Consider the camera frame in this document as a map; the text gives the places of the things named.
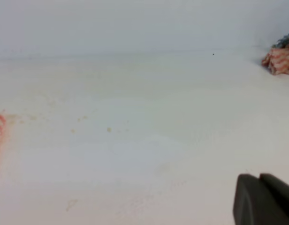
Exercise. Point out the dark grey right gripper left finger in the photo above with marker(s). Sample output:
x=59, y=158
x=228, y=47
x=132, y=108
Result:
x=255, y=205

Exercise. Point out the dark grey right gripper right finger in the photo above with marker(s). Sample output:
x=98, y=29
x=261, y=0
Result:
x=278, y=188

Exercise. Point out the blue and pink rag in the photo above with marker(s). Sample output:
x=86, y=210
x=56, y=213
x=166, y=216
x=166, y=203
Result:
x=277, y=59

